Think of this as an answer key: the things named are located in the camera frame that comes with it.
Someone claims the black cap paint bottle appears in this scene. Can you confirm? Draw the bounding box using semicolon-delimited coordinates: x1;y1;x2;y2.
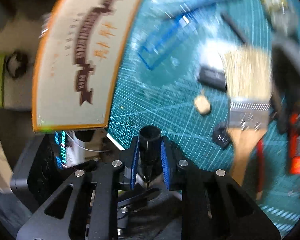
139;126;162;183

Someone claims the grey cloth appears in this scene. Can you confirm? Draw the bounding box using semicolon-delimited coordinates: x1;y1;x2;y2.
271;34;300;132

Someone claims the beige eraser piece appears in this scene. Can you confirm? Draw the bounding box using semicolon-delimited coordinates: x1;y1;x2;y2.
194;95;211;115

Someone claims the small black clip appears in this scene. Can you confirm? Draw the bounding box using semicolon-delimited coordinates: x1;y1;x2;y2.
211;122;231;149

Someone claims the green cutting mat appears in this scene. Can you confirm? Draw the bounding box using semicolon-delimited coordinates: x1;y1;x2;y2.
108;0;300;237

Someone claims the black rectangular block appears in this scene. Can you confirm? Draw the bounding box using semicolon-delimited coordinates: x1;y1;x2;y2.
197;66;226;92

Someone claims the blue transparent ruler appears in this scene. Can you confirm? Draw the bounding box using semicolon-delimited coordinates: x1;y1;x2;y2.
138;15;191;70

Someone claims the wooden paint brush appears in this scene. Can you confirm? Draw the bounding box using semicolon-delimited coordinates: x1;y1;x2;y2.
221;46;273;185

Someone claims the cardboard box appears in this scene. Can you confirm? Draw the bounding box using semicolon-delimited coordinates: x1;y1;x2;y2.
32;0;142;132

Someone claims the teal craft knife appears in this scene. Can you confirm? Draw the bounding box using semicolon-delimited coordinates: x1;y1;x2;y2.
162;0;230;19

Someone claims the red label tube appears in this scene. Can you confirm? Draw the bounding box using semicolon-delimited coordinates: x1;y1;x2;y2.
288;112;300;174

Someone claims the black pen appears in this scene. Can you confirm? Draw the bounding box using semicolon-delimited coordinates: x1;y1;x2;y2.
221;12;249;44

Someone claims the yellow cap glue bottle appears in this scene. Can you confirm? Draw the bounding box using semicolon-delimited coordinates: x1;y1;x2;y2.
261;0;299;36

